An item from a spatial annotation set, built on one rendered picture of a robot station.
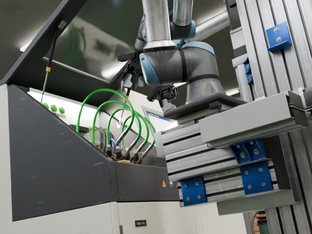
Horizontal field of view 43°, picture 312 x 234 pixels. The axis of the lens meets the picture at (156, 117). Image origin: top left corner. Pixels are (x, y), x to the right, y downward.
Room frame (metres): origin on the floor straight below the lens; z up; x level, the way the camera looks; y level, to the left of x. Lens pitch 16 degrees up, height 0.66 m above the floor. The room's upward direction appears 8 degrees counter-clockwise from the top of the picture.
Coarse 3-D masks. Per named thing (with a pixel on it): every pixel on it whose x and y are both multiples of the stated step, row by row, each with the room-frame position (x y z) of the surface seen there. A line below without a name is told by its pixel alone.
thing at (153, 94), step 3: (156, 87) 1.93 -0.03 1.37; (159, 87) 1.92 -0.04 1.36; (153, 90) 1.94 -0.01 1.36; (156, 90) 1.93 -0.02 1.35; (150, 93) 1.95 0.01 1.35; (153, 93) 1.95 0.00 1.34; (156, 93) 1.95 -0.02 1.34; (150, 96) 1.96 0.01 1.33; (153, 96) 1.96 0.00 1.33; (156, 96) 1.98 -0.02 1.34; (147, 99) 1.97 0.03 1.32; (150, 99) 1.97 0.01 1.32; (153, 99) 1.97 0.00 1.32
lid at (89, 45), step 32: (64, 0) 1.60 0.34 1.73; (96, 0) 1.69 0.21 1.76; (128, 0) 1.79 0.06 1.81; (64, 32) 1.75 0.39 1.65; (96, 32) 1.87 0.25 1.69; (128, 32) 1.99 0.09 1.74; (32, 64) 1.80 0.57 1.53; (64, 64) 1.94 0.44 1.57; (96, 64) 2.07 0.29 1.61; (64, 96) 2.13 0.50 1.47; (96, 96) 2.29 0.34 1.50
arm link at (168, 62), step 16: (144, 0) 1.18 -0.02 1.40; (160, 0) 1.17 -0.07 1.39; (144, 16) 1.21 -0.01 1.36; (160, 16) 1.19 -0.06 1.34; (160, 32) 1.21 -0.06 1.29; (144, 48) 1.24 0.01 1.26; (160, 48) 1.22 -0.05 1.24; (144, 64) 1.23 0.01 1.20; (160, 64) 1.24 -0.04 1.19; (176, 64) 1.25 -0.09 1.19; (160, 80) 1.27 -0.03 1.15; (176, 80) 1.29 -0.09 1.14
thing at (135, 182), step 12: (120, 168) 1.61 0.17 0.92; (132, 168) 1.68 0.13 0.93; (144, 168) 1.77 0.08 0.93; (156, 168) 1.86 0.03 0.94; (120, 180) 1.60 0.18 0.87; (132, 180) 1.67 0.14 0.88; (144, 180) 1.75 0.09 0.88; (156, 180) 1.84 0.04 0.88; (168, 180) 1.94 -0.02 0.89; (120, 192) 1.59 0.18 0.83; (132, 192) 1.66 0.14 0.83; (144, 192) 1.74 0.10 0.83; (156, 192) 1.83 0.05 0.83; (168, 192) 1.92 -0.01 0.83
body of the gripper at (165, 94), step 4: (168, 84) 1.90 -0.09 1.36; (172, 84) 1.90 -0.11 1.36; (160, 88) 1.90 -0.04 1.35; (164, 88) 1.89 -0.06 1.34; (168, 88) 1.89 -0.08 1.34; (172, 88) 1.90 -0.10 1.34; (176, 88) 1.93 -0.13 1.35; (160, 92) 1.90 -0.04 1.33; (164, 92) 1.90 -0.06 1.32; (168, 92) 1.88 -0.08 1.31; (172, 92) 1.89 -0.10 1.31; (164, 96) 1.90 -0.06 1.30; (168, 96) 1.89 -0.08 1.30; (172, 96) 1.91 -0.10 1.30; (176, 96) 1.92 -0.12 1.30
